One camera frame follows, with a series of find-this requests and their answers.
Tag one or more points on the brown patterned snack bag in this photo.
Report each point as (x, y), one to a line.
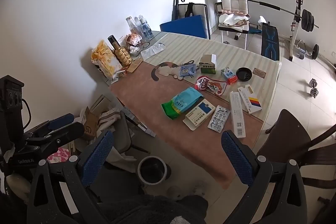
(122, 56)

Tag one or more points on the clear plastic bag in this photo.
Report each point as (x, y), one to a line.
(153, 50)

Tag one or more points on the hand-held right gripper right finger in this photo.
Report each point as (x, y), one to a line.
(236, 158)

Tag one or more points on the blue white medicine box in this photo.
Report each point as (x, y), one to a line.
(199, 112)

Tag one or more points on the green blue food bag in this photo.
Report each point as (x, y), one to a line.
(181, 103)

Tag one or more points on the black round lid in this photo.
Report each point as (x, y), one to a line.
(244, 73)

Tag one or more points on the white barbell rack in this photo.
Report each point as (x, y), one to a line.
(296, 22)

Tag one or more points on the person's dark clothing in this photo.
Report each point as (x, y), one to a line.
(147, 209)

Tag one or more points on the long white box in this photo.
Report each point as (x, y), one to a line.
(237, 113)

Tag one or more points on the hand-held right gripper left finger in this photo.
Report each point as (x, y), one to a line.
(97, 158)

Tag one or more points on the orange white snack wrapper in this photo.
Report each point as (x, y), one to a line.
(132, 39)

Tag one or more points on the beige cloth pile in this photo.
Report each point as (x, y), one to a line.
(233, 19)

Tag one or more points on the green white carton box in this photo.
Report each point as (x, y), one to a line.
(208, 64)

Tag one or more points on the blue face mask packet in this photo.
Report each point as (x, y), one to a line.
(187, 70)

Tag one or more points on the dark brown chair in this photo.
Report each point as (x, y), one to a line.
(296, 134)

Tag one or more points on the open cardboard box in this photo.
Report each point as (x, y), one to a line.
(90, 124)

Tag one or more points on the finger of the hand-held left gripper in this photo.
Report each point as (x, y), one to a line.
(63, 132)
(61, 119)

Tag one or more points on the white box with colour stripes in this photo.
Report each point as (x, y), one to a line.
(250, 99)

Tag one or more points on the red snack packet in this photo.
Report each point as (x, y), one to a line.
(211, 85)

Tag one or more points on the yellow snack bag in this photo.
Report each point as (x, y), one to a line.
(105, 61)

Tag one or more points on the clear glass bottle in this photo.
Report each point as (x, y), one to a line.
(130, 24)

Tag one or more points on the silver blister pack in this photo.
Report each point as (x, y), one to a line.
(219, 119)

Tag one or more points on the chrome dumbbell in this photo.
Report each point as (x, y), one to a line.
(313, 87)

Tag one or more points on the brown card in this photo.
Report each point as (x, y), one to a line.
(259, 72)

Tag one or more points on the brown cardboard piece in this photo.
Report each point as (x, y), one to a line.
(134, 66)

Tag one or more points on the barbell with black plates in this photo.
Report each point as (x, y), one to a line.
(307, 19)

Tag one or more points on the pink patterned bag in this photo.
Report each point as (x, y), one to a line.
(59, 155)

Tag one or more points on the blue label water bottle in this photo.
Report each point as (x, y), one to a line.
(142, 29)
(149, 29)

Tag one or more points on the black weight bench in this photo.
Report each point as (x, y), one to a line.
(270, 41)

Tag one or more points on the small blue orange carton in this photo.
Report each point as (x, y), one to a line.
(228, 75)

